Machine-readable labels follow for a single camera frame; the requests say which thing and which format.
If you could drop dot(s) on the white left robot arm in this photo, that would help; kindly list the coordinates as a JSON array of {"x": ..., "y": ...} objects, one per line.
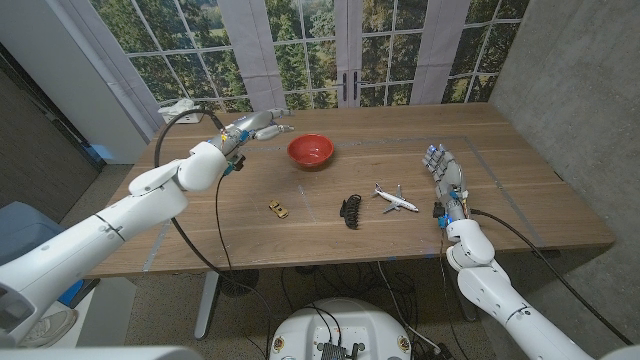
[{"x": 125, "y": 215}]

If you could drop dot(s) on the printed window backdrop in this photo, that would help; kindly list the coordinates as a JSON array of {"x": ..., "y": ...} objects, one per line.
[{"x": 250, "y": 50}]

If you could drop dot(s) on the yellow toy car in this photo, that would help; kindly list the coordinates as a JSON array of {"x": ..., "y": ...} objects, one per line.
[{"x": 278, "y": 209}]

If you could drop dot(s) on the black round floor fan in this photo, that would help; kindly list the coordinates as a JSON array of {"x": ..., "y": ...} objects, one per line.
[{"x": 240, "y": 282}]

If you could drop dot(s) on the white sneaker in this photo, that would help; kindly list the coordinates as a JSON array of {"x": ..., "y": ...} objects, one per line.
[{"x": 50, "y": 327}]

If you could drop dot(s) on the white table leg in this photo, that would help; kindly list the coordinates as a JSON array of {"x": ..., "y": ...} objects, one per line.
[{"x": 206, "y": 305}]

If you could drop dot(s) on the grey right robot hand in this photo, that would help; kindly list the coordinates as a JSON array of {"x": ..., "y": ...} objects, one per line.
[{"x": 450, "y": 175}]

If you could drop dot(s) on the black hair clip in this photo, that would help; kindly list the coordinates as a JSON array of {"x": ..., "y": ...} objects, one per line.
[{"x": 351, "y": 212}]

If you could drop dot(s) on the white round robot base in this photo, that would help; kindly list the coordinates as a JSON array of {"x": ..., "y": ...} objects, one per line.
[{"x": 340, "y": 325}]

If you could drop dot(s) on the white robot torso edge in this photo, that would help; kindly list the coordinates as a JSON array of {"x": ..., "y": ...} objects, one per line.
[{"x": 100, "y": 354}]

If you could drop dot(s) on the crumpled white tissue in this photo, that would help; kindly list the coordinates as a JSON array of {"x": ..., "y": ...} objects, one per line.
[{"x": 180, "y": 105}]

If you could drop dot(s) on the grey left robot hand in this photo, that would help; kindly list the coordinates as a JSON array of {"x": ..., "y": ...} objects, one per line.
[{"x": 250, "y": 125}]

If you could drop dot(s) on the blue black foot pedal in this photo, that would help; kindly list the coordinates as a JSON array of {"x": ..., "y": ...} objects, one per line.
[{"x": 75, "y": 295}]

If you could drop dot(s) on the red bowl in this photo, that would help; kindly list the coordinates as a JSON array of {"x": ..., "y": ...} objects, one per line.
[{"x": 310, "y": 149}]

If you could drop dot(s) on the white toy airplane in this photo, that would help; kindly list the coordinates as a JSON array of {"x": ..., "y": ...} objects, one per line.
[{"x": 395, "y": 201}]

